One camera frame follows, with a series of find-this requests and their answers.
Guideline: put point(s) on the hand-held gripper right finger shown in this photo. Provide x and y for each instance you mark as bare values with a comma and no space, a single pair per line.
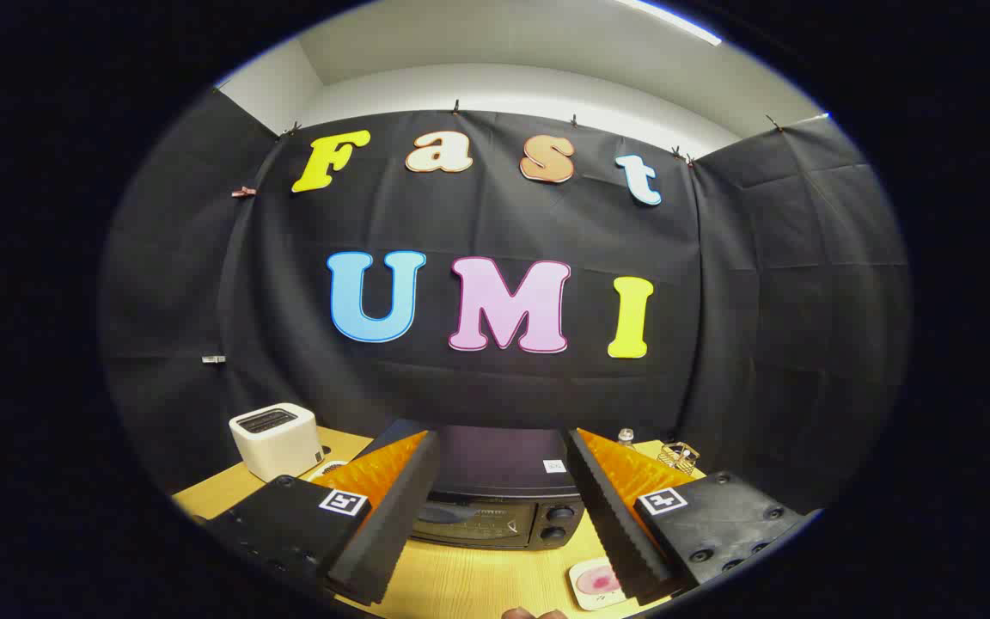
611,524

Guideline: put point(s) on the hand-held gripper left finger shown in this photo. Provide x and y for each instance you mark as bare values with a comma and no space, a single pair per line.
392,524

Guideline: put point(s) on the pink ham slice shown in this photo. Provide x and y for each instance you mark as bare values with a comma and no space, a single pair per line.
596,583

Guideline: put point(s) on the cream square plate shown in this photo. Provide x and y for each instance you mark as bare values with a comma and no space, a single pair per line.
585,595

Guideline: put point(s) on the black toaster oven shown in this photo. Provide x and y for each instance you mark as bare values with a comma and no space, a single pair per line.
495,464

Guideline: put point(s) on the white pop-up toaster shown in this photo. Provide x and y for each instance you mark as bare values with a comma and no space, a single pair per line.
276,443

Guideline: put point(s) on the small patterned dish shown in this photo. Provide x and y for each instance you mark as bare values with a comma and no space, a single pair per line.
327,469

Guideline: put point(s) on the clear bottle with red label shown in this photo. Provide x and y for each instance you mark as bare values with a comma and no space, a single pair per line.
626,437

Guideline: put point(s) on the small white clip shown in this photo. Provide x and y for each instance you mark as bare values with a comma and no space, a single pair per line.
213,358

